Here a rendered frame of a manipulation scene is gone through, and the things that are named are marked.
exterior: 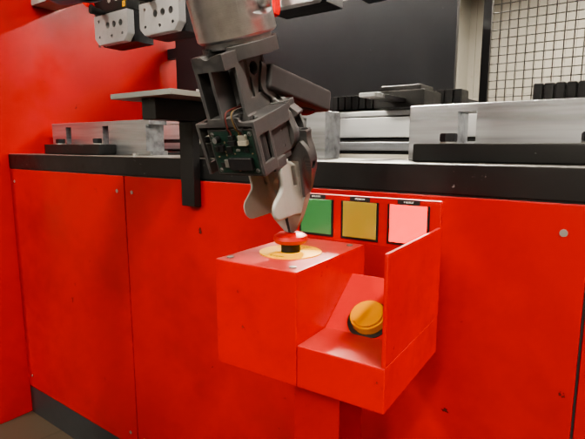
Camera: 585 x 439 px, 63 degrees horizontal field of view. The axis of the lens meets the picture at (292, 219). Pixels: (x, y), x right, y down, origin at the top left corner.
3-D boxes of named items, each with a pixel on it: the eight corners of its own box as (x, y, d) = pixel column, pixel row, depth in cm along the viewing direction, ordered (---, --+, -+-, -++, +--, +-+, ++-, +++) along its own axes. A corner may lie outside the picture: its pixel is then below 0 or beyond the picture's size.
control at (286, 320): (217, 361, 54) (213, 203, 51) (294, 319, 67) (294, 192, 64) (383, 415, 43) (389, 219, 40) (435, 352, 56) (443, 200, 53)
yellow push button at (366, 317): (348, 335, 51) (344, 323, 50) (361, 308, 54) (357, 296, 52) (381, 344, 49) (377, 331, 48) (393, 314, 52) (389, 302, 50)
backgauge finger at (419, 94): (340, 104, 98) (340, 79, 97) (393, 111, 118) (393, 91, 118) (394, 101, 91) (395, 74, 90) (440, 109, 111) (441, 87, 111)
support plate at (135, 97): (110, 99, 93) (110, 94, 93) (208, 108, 114) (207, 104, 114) (171, 93, 83) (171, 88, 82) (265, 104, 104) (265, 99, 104)
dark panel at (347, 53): (178, 145, 198) (174, 35, 191) (182, 145, 200) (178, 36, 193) (450, 145, 132) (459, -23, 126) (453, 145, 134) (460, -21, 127)
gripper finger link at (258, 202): (245, 250, 53) (225, 173, 49) (274, 225, 57) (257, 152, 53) (268, 253, 51) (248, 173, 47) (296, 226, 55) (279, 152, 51)
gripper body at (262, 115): (209, 180, 48) (172, 57, 43) (257, 150, 54) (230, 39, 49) (271, 183, 44) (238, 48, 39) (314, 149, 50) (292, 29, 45)
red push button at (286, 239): (266, 263, 54) (265, 233, 54) (285, 256, 58) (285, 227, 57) (295, 268, 52) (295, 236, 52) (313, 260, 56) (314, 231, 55)
